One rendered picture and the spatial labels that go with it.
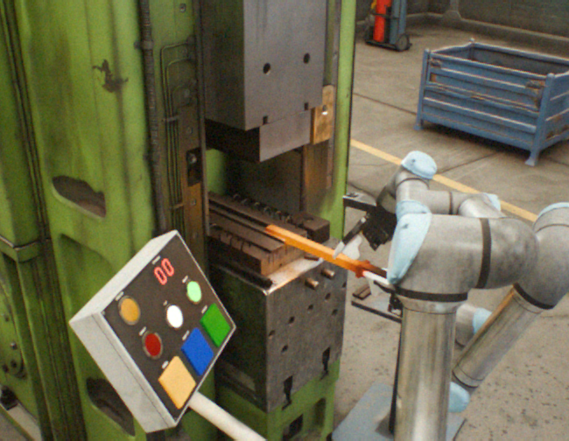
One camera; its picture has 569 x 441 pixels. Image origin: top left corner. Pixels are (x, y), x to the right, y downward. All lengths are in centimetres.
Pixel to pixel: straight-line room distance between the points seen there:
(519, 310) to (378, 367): 166
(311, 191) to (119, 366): 104
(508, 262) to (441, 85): 475
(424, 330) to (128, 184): 83
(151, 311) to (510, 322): 73
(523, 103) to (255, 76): 400
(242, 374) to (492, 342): 92
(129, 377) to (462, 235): 67
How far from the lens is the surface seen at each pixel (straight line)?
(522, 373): 310
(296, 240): 181
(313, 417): 240
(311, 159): 205
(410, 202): 140
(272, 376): 195
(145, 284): 133
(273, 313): 181
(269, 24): 157
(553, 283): 132
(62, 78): 180
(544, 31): 1011
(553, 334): 340
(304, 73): 170
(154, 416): 132
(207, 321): 145
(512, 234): 104
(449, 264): 101
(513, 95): 542
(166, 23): 154
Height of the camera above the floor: 188
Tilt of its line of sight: 28 degrees down
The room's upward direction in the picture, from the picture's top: 1 degrees clockwise
